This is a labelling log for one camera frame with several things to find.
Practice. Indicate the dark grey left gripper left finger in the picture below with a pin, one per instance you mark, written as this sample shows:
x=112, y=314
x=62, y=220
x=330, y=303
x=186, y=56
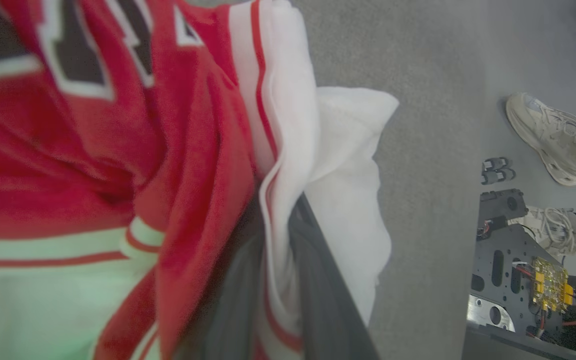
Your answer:
x=233, y=310

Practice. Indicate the yellow circuit board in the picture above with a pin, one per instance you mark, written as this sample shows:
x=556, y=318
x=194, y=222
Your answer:
x=550, y=285

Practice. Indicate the silver metal bracket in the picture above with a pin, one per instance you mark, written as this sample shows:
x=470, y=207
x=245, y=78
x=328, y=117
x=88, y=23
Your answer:
x=480, y=310

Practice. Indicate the red white basketball jersey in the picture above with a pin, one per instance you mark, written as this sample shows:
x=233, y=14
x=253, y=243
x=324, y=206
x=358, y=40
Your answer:
x=68, y=150

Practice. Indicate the beige chunky sneaker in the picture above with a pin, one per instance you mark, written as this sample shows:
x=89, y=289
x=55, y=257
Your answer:
x=543, y=130
x=553, y=230

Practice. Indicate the black perforated metal base plate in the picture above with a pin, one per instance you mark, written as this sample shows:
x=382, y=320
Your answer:
x=503, y=240

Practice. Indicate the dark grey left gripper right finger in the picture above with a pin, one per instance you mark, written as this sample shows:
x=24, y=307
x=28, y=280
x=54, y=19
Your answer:
x=328, y=320

